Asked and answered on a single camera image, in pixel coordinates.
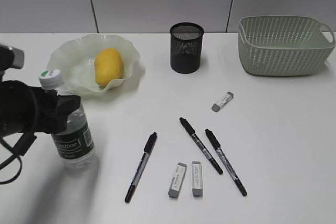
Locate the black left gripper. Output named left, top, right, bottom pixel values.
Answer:
left=1, top=80, right=81, bottom=137

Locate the clear Cestbon water bottle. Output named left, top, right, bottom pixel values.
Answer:
left=39, top=69, right=95, bottom=169

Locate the yellow mango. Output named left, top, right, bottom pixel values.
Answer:
left=94, top=48, right=124, bottom=87

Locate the black marker pen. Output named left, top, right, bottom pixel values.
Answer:
left=124, top=132, right=157, bottom=203
left=205, top=129, right=247, bottom=197
left=179, top=117, right=223, bottom=175

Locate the grey white eraser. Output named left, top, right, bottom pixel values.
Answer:
left=168, top=162, right=187, bottom=198
left=192, top=161, right=203, bottom=197
left=211, top=91, right=234, bottom=112

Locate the pale green wavy plate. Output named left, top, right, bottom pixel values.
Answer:
left=47, top=34, right=140, bottom=97

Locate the black mesh pen holder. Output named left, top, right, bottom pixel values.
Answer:
left=170, top=22, right=204, bottom=74

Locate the pale green plastic basket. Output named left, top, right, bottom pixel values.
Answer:
left=238, top=16, right=335, bottom=77

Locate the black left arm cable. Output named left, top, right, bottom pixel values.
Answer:
left=0, top=131, right=37, bottom=185

